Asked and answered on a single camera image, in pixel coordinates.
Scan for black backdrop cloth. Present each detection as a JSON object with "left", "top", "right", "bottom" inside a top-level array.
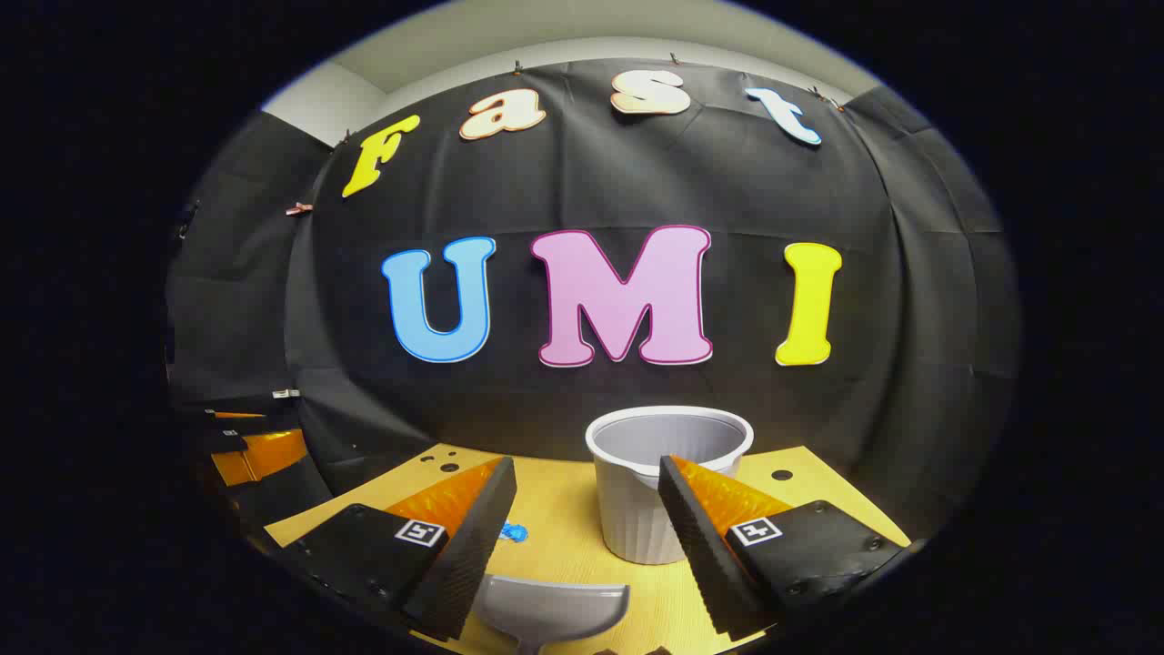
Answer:
[{"left": 166, "top": 59, "right": 1021, "bottom": 539}]

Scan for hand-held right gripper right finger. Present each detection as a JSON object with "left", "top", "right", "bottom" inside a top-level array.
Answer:
[{"left": 658, "top": 455, "right": 911, "bottom": 640}]

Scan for yellow wooden desktop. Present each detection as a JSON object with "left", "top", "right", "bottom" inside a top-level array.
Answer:
[{"left": 264, "top": 443, "right": 911, "bottom": 655}]

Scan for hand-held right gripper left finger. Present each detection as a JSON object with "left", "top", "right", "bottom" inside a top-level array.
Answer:
[{"left": 282, "top": 457, "right": 518, "bottom": 641}]

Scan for grey plastic dustpan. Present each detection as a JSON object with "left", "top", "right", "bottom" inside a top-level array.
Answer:
[{"left": 473, "top": 575, "right": 630, "bottom": 655}]

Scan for white ribbed garbage bin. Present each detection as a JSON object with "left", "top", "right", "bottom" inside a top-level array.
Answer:
[{"left": 585, "top": 406, "right": 755, "bottom": 566}]

